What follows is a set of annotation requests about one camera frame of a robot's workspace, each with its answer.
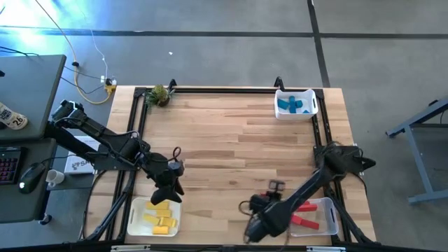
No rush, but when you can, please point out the large white plastic bin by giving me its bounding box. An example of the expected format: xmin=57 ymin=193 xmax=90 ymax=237
xmin=127 ymin=197 xmax=182 ymax=237

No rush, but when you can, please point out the dark grey desk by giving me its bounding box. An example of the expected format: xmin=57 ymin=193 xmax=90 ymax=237
xmin=0 ymin=138 xmax=59 ymax=225

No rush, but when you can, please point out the power outlet with plugs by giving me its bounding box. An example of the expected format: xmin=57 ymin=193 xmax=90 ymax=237
xmin=99 ymin=74 xmax=118 ymax=96

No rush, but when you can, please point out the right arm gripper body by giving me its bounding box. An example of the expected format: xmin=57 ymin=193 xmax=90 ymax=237
xmin=244 ymin=194 xmax=291 ymax=244

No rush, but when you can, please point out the clear plastic bin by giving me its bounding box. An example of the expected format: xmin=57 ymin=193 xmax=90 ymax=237
xmin=288 ymin=197 xmax=340 ymax=237

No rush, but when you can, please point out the white cable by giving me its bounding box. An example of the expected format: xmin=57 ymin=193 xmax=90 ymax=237
xmin=89 ymin=27 xmax=109 ymax=83

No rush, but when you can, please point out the small white plastic bin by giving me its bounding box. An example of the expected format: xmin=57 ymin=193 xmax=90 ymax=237
xmin=274 ymin=88 xmax=319 ymax=121

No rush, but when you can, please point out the black computer mouse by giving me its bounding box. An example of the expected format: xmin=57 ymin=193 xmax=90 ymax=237
xmin=17 ymin=162 xmax=47 ymax=195

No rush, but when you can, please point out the silver metal bracket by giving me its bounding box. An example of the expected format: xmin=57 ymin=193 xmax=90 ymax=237
xmin=111 ymin=244 xmax=151 ymax=252
xmin=306 ymin=246 xmax=347 ymax=252

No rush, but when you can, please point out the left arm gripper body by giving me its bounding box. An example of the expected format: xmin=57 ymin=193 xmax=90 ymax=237
xmin=153 ymin=157 xmax=186 ymax=192

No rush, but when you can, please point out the yellow cable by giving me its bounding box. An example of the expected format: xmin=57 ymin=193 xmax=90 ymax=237
xmin=34 ymin=0 xmax=116 ymax=106

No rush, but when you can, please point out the blue-grey table frame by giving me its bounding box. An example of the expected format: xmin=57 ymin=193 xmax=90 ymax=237
xmin=384 ymin=97 xmax=448 ymax=204

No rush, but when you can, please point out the black keyboard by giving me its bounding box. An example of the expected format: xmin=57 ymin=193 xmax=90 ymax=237
xmin=0 ymin=146 xmax=22 ymax=186

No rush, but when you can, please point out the small green potted plant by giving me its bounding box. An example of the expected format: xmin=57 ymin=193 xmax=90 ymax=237
xmin=143 ymin=83 xmax=176 ymax=109

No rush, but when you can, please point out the white cup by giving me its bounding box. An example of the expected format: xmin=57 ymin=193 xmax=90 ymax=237
xmin=45 ymin=169 xmax=66 ymax=188

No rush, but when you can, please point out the black cable bundle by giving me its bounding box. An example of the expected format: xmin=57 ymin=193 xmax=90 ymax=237
xmin=78 ymin=171 xmax=137 ymax=242
xmin=321 ymin=174 xmax=375 ymax=245

